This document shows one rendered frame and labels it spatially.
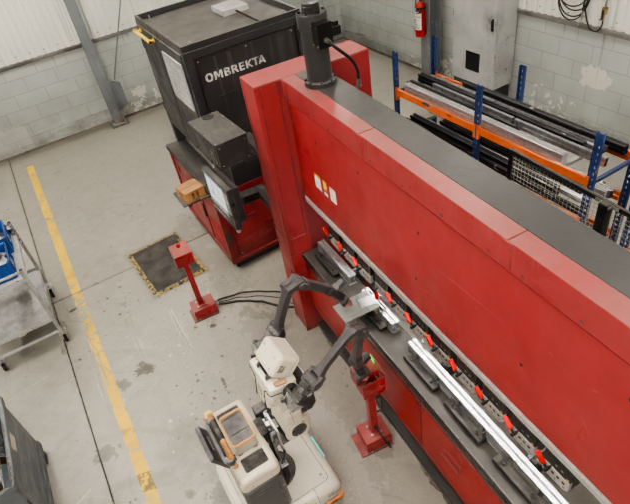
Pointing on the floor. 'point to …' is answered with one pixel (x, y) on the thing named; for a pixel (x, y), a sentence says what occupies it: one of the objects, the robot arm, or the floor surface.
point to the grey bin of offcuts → (10, 460)
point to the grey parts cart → (16, 305)
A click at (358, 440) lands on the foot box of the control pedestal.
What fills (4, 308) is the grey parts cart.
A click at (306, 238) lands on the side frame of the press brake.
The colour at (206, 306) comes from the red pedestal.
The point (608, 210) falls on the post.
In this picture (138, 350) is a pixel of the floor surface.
